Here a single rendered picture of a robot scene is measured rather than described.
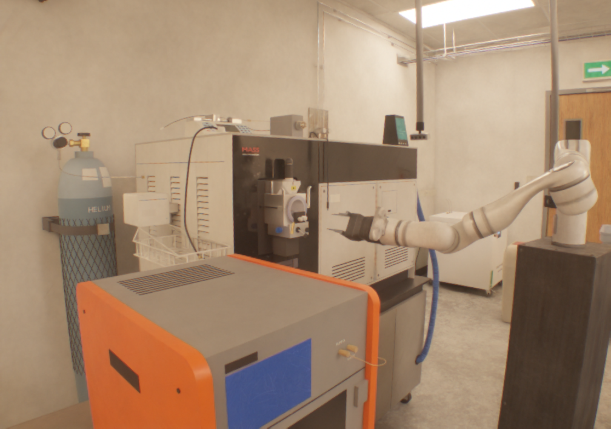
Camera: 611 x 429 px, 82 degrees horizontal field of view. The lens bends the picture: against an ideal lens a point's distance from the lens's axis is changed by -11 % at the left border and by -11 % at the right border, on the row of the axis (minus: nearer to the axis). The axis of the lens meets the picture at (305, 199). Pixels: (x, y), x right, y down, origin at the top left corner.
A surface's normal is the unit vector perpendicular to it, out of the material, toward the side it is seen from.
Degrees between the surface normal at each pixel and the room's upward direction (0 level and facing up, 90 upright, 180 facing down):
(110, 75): 90
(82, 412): 0
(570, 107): 90
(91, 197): 89
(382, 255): 90
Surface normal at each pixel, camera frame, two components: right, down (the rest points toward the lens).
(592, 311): 0.54, 0.07
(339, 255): 0.74, 0.06
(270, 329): 0.00, -1.00
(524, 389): -0.84, 0.05
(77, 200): 0.19, 0.08
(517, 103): -0.68, 0.07
